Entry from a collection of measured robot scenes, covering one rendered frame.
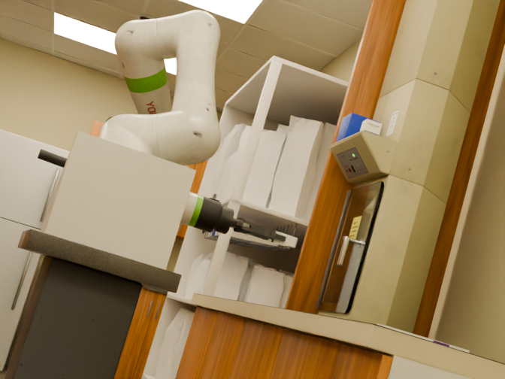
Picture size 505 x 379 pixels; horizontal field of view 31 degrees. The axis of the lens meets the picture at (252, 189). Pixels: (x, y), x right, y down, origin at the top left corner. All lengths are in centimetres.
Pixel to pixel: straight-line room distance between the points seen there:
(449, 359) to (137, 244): 72
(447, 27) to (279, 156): 141
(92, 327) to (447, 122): 134
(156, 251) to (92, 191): 19
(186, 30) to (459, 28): 88
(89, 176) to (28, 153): 550
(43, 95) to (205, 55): 592
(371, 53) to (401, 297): 87
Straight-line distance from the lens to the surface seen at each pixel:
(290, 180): 394
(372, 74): 312
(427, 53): 280
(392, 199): 269
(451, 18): 286
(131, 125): 215
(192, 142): 210
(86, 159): 196
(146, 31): 246
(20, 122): 817
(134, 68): 248
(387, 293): 268
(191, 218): 256
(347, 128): 287
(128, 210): 196
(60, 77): 824
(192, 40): 237
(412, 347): 159
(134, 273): 190
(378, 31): 317
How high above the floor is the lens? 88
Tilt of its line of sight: 8 degrees up
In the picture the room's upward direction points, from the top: 17 degrees clockwise
